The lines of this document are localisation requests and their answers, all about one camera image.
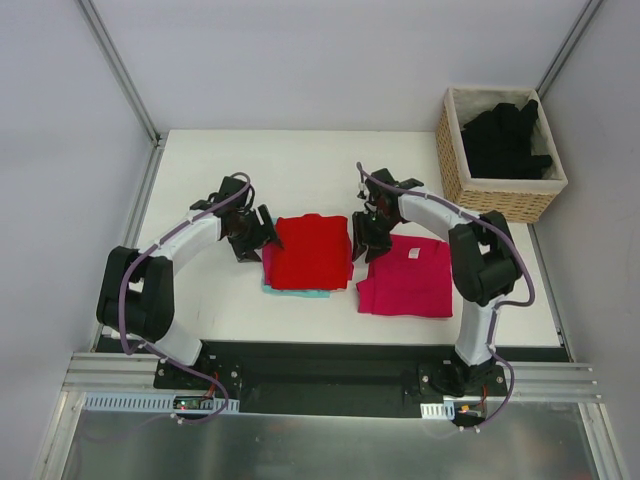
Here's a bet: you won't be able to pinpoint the teal t shirt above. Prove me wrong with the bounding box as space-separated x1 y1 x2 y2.
262 283 331 299

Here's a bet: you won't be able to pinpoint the magenta t shirt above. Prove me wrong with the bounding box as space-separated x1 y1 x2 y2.
356 235 453 319

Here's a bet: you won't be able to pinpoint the red t shirt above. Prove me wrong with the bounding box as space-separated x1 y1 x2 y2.
269 213 351 291

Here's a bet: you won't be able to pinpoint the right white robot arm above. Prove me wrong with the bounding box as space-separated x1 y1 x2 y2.
352 182 523 397

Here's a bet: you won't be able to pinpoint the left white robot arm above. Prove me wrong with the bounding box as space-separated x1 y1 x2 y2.
96 200 282 389

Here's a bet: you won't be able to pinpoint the wicker basket with liner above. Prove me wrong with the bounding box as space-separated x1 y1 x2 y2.
436 87 568 224

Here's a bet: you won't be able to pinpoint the black clothes in basket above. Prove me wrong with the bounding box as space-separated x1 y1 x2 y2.
461 100 553 180

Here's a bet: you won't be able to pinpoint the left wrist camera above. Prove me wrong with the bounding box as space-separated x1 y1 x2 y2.
216 176 250 205

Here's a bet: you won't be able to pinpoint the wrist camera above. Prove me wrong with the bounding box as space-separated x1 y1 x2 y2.
216 176 250 205
371 168 398 189

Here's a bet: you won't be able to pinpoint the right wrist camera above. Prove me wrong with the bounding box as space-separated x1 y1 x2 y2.
371 168 398 189

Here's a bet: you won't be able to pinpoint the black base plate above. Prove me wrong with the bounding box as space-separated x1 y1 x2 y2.
152 339 509 415

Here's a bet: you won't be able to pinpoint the right slotted cable duct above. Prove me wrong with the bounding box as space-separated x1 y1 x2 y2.
420 401 486 421

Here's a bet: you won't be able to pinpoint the slotted cable duct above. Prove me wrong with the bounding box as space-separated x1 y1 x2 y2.
84 393 240 415
420 401 486 421

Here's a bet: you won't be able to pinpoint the left slotted cable duct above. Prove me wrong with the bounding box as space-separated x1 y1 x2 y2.
84 393 240 415

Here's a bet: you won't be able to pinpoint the aluminium front rail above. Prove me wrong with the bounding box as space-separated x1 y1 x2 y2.
62 352 604 403

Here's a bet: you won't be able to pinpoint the left aluminium frame post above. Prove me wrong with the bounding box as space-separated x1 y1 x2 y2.
75 0 161 146

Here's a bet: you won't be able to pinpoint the aluminium frame post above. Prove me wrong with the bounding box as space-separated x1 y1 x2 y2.
536 0 607 98
75 0 161 146

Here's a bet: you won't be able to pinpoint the right aluminium frame post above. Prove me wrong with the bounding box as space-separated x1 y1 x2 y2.
536 0 607 98

